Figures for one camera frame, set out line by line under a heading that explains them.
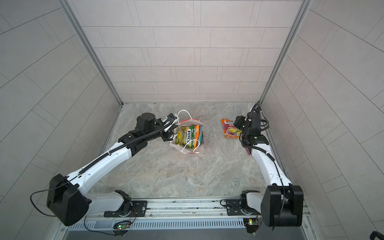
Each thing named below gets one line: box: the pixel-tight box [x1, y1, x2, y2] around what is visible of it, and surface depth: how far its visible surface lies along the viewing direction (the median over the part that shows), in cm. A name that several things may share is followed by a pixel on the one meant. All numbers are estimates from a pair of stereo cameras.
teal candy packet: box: [199, 125, 204, 144], surface depth 86 cm
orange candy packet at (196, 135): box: [194, 125, 200, 149], surface depth 86 cm
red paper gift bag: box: [169, 118, 205, 154], surface depth 86 cm
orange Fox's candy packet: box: [221, 118, 242, 139], surface depth 99 cm
